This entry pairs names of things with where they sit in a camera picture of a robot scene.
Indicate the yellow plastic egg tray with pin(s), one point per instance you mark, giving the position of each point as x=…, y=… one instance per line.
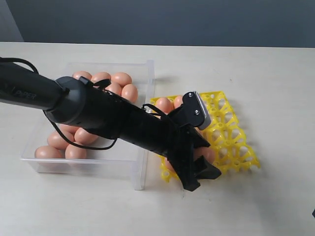
x=229, y=141

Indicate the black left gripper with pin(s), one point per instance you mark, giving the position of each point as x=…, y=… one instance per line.
x=181, y=157

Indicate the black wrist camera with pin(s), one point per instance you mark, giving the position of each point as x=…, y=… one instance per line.
x=192, y=112

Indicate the brown egg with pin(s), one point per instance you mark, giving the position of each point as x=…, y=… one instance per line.
x=100, y=76
x=205, y=155
x=56, y=141
x=114, y=88
x=84, y=137
x=168, y=166
x=121, y=78
x=47, y=152
x=177, y=102
x=78, y=74
x=68, y=128
x=130, y=93
x=164, y=104
x=74, y=153

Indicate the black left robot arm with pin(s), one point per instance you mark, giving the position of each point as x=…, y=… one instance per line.
x=79, y=102

